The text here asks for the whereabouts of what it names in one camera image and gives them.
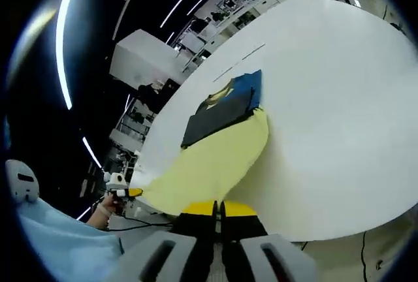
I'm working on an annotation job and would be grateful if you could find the black cable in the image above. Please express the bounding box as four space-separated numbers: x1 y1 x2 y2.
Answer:
109 215 174 230
361 229 383 272

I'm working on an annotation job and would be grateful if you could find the person's left hand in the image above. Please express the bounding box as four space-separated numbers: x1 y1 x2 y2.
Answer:
97 196 124 219

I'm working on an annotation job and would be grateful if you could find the yellow and blue garment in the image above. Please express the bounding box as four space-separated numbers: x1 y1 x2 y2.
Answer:
129 69 270 217

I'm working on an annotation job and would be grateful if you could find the short ceiling light strip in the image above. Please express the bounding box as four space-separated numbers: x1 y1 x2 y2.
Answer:
83 136 103 168

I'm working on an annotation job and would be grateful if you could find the white square pillar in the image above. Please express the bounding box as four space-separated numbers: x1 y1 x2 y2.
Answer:
109 29 184 90

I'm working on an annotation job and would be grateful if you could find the white worn device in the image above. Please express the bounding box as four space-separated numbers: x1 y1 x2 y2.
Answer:
5 159 40 203

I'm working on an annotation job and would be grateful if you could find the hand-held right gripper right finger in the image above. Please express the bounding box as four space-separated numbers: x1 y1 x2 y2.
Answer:
220 200 317 282

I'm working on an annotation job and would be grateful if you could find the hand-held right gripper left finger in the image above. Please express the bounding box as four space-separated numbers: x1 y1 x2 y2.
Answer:
107 200 218 282

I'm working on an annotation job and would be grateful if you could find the long ceiling light strip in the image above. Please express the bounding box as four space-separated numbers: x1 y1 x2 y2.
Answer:
55 0 82 110

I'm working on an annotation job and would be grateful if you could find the black box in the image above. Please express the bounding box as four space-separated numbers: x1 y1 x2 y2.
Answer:
163 79 180 93

